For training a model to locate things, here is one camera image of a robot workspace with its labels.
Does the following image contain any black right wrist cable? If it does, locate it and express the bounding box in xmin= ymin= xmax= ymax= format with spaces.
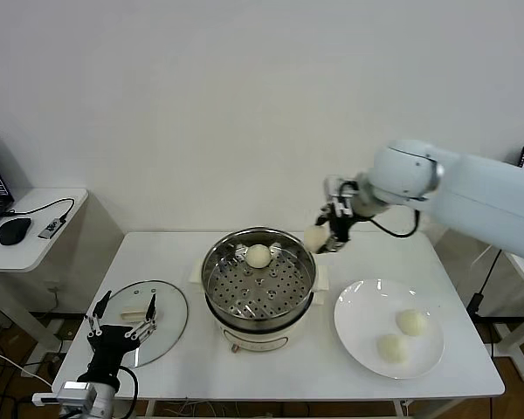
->
xmin=366 ymin=209 xmax=422 ymax=239

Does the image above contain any stainless steel steamer basket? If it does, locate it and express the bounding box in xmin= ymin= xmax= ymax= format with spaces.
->
xmin=201 ymin=226 xmax=318 ymax=326

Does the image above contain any round glass pot lid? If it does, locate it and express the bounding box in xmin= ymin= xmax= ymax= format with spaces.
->
xmin=93 ymin=279 xmax=190 ymax=367

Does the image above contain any black computer mouse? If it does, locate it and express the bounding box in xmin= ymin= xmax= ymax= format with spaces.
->
xmin=0 ymin=217 xmax=32 ymax=246

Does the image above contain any black usb hub cable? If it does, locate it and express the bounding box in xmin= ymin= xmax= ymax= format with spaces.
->
xmin=3 ymin=198 xmax=77 ymax=219

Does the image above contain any black cable with adapter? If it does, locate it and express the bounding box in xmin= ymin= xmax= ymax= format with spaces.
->
xmin=467 ymin=248 xmax=503 ymax=314

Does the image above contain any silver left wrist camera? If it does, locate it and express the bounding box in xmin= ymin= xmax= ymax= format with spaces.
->
xmin=31 ymin=380 xmax=98 ymax=407

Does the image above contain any white electric cooker pot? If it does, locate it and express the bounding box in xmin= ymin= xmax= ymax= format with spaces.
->
xmin=188 ymin=263 xmax=332 ymax=355

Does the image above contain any white side table with mouse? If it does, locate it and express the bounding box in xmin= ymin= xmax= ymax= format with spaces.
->
xmin=0 ymin=187 xmax=91 ymax=363

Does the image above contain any white laptop cable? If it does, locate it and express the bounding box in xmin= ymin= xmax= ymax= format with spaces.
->
xmin=469 ymin=244 xmax=494 ymax=270

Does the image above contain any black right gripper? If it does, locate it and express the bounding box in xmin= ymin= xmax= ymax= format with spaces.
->
xmin=316 ymin=195 xmax=359 ymax=255

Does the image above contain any white steamed baozi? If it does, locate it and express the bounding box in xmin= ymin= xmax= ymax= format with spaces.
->
xmin=303 ymin=225 xmax=328 ymax=254
xmin=245 ymin=244 xmax=272 ymax=269
xmin=395 ymin=308 xmax=429 ymax=338
xmin=376 ymin=333 xmax=410 ymax=364

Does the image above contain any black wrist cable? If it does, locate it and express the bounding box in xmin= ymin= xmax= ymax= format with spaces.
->
xmin=113 ymin=366 xmax=140 ymax=419
xmin=366 ymin=209 xmax=422 ymax=239

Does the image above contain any white floor cable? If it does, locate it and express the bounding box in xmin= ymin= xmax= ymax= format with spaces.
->
xmin=0 ymin=336 xmax=56 ymax=388

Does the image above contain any white round plate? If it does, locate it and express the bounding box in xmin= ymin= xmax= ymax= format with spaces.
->
xmin=334 ymin=278 xmax=445 ymax=380

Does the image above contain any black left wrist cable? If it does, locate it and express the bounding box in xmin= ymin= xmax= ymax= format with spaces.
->
xmin=113 ymin=366 xmax=140 ymax=419

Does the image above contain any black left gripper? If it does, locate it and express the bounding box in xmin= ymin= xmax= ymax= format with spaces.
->
xmin=77 ymin=289 xmax=159 ymax=389

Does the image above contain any grey usb hub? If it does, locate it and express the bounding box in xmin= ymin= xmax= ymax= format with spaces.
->
xmin=38 ymin=216 xmax=67 ymax=240

